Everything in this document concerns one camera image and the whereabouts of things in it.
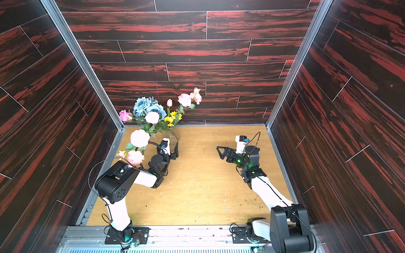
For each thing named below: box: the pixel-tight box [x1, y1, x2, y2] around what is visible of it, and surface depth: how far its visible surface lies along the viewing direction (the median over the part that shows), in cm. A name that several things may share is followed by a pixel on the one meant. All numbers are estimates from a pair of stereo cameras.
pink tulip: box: [166, 98, 173, 107], surface depth 95 cm
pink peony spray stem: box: [177, 86, 203, 114], surface depth 86 cm
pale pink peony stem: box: [116, 129, 151, 165], surface depth 67 cm
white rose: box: [145, 111, 160, 124], surface depth 70 cm
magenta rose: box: [119, 109, 133, 123], surface depth 73 cm
